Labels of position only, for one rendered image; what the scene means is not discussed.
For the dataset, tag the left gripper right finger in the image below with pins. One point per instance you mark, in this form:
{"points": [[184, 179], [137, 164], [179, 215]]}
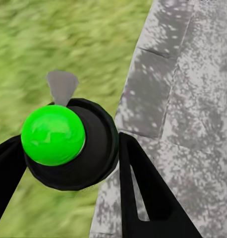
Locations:
{"points": [[167, 217]]}

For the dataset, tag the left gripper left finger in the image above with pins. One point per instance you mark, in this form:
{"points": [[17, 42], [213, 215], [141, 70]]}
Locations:
{"points": [[12, 168]]}

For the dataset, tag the insectifuge atomizer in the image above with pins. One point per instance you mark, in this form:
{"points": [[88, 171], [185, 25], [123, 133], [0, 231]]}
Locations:
{"points": [[73, 143]]}

